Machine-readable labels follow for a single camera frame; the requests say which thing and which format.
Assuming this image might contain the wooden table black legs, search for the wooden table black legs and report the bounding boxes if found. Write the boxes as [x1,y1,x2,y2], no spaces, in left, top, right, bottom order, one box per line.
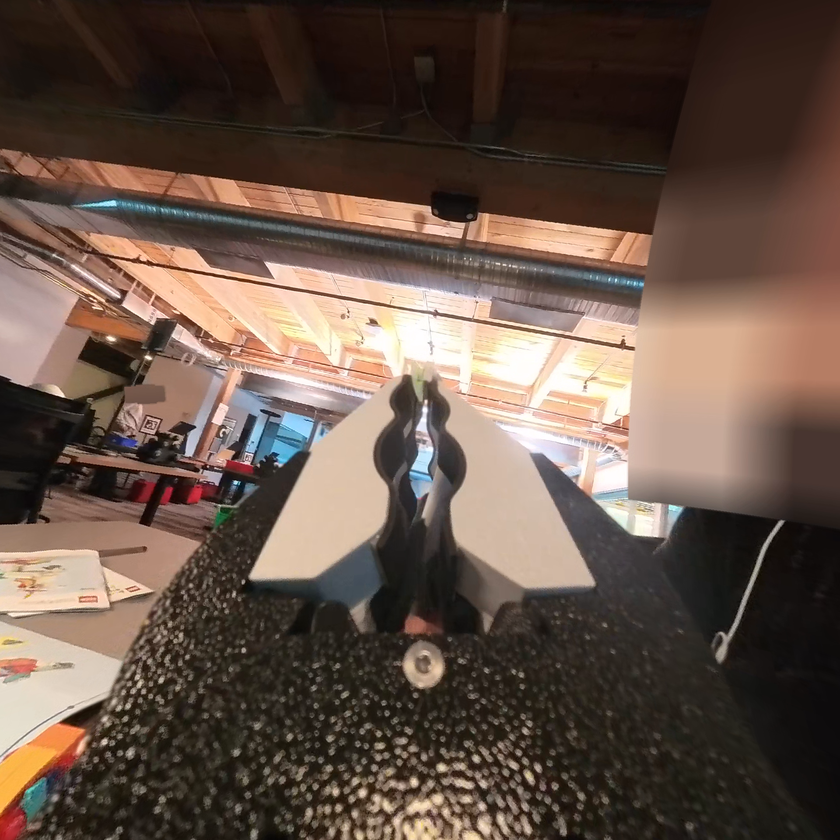
[59,453,204,527]

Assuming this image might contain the white cable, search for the white cable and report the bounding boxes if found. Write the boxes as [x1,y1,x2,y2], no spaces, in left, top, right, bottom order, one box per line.
[712,520,786,665]

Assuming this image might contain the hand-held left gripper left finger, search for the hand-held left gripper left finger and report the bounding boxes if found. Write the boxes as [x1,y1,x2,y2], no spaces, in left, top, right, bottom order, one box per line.
[247,377,421,632]

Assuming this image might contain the silver ventilation duct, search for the silver ventilation duct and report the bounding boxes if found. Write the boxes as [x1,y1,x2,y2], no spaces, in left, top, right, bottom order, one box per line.
[0,177,647,309]

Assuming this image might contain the black office chair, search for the black office chair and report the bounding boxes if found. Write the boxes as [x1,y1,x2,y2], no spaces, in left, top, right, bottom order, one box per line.
[0,377,93,526]

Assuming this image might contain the bird cover instruction booklet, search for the bird cover instruction booklet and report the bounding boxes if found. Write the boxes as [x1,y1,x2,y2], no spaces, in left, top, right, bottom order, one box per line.
[0,550,110,618]

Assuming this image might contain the open lego instruction booklet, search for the open lego instruction booklet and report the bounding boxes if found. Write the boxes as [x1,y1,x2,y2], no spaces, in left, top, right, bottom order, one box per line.
[0,617,126,765]

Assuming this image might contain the dark ceiling panel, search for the dark ceiling panel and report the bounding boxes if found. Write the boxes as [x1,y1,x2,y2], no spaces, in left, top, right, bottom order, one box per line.
[197,248,273,280]
[489,297,585,333]

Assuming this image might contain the small white instruction booklet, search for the small white instruction booklet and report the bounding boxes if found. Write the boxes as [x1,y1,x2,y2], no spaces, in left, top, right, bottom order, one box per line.
[101,567,155,601]

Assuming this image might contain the black ceiling sensor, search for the black ceiling sensor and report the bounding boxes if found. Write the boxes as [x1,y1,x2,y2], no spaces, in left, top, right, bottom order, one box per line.
[430,190,480,224]

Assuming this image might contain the orange red lego model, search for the orange red lego model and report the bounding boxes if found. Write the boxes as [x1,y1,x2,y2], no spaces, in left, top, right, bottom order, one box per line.
[0,722,89,840]

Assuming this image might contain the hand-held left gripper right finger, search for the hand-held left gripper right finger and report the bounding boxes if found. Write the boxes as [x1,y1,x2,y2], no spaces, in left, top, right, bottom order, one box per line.
[427,384,597,632]

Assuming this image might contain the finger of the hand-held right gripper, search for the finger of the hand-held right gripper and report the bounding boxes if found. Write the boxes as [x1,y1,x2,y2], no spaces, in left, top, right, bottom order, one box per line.
[419,474,455,560]

